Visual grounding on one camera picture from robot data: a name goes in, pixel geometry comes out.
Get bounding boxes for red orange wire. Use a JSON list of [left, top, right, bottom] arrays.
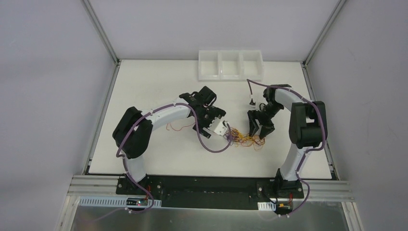
[[167, 120, 197, 132]]

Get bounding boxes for coloured wire bundle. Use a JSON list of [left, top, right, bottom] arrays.
[[223, 127, 266, 152]]

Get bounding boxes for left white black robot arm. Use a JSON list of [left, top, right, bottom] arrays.
[[112, 86, 232, 195]]

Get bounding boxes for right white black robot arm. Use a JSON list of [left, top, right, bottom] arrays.
[[247, 84, 328, 197]]

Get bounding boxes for white three-compartment tray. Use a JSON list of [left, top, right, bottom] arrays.
[[198, 50, 265, 81]]

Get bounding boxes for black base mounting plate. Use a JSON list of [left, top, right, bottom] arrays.
[[116, 175, 304, 210]]

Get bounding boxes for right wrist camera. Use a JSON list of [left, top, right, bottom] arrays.
[[249, 99, 256, 107]]

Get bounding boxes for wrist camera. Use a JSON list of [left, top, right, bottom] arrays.
[[209, 117, 228, 136], [249, 99, 256, 107]]

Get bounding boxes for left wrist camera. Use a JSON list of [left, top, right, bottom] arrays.
[[209, 117, 228, 136]]

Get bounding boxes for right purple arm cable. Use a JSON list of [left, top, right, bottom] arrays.
[[246, 79, 327, 218]]

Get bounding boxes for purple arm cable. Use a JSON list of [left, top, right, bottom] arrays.
[[116, 103, 234, 214], [246, 79, 327, 218]]

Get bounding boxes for right white slotted cable duct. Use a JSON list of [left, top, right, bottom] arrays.
[[257, 202, 276, 211]]

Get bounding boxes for white slotted cable duct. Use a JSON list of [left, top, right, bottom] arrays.
[[78, 196, 162, 208], [257, 202, 276, 211]]

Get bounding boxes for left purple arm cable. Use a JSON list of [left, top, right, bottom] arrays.
[[116, 103, 234, 214]]

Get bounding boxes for aluminium frame rail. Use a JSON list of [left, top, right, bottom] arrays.
[[67, 175, 355, 202]]

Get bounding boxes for left white slotted cable duct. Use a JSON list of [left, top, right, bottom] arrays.
[[78, 196, 162, 208]]

